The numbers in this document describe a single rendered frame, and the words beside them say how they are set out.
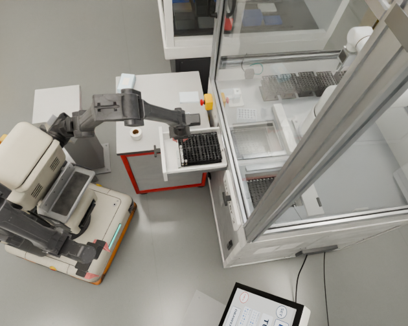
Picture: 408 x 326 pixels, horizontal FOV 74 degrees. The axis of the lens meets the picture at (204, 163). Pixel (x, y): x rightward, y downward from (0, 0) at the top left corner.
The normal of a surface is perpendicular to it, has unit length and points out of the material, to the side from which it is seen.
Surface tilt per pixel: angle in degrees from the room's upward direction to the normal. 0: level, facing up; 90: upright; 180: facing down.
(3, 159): 42
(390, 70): 90
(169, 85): 0
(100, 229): 0
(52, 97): 0
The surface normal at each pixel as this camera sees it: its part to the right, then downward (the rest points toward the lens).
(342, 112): -0.99, 0.11
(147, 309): 0.06, -0.47
